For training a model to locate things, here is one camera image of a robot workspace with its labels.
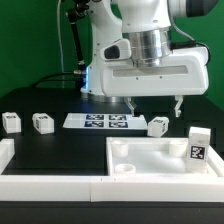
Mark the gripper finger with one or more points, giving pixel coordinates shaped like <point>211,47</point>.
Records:
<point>179,101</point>
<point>132,106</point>

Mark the white U-shaped obstacle fence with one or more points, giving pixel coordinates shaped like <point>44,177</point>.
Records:
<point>162,188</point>

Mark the white marker tag plate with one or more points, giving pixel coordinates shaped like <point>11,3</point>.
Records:
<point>105,121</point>

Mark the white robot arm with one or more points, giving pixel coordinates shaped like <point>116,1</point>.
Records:
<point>133,55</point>

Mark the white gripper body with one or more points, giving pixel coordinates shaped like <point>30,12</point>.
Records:
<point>183,72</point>

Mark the white square table top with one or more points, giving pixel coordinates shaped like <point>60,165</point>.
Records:
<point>150,156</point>

